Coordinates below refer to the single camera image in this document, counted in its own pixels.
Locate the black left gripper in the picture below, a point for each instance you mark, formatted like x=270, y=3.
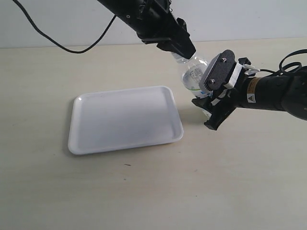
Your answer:
x=153, y=22

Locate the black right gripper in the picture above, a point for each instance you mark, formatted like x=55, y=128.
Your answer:
x=221, y=104

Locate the clear plastic drink bottle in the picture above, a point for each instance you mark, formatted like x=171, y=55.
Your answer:
x=192, y=71

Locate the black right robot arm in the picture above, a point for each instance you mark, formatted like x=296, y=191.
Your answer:
x=282, y=90

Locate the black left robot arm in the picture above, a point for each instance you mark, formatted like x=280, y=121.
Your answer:
x=115, y=7

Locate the white rectangular plastic tray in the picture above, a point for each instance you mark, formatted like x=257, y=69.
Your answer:
x=123, y=119

